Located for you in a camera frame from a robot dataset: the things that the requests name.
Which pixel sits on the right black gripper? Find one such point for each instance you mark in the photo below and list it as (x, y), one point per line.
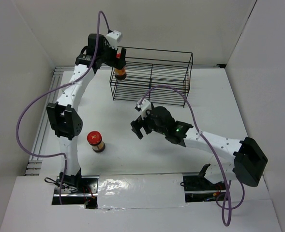
(137, 124)

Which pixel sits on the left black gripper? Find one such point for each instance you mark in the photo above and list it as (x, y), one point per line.
(117, 62)

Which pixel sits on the red lid sauce jar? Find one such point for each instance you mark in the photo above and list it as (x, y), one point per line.
(120, 74)

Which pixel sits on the red lid chili jar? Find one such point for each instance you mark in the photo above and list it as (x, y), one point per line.
(94, 138)

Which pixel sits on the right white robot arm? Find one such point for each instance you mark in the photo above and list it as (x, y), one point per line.
(244, 159)

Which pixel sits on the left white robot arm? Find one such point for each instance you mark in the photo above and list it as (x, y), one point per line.
(63, 114)

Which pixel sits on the white taped cover sheet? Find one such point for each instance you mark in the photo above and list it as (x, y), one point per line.
(140, 191)

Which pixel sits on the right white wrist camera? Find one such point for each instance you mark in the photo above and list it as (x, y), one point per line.
(143, 106)

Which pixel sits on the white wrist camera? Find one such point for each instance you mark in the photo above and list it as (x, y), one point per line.
(143, 106)
(114, 38)

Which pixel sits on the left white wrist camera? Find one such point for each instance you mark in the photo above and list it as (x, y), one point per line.
(114, 38)

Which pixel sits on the black wire shelf rack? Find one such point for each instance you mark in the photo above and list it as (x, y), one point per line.
(164, 76)

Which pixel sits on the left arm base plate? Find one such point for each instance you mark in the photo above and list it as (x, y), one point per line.
(86, 195)

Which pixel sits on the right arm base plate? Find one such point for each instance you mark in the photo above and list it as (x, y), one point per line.
(198, 189)

